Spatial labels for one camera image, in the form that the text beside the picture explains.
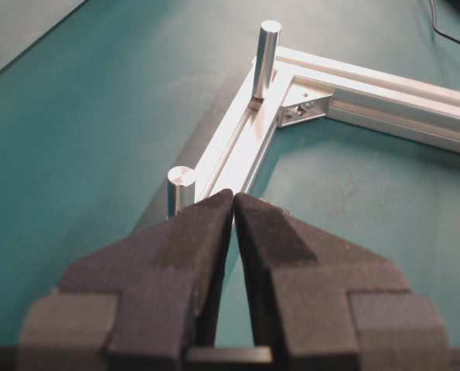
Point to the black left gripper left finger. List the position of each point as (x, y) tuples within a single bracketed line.
[(137, 304)]

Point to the short aluminium near pin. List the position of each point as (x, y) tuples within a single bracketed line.
[(181, 187)]

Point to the tall aluminium corner pin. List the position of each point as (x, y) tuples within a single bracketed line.
[(264, 64)]

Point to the aluminium extrusion frame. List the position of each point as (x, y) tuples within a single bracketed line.
[(306, 87)]

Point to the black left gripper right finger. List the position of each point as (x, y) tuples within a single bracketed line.
[(323, 303)]

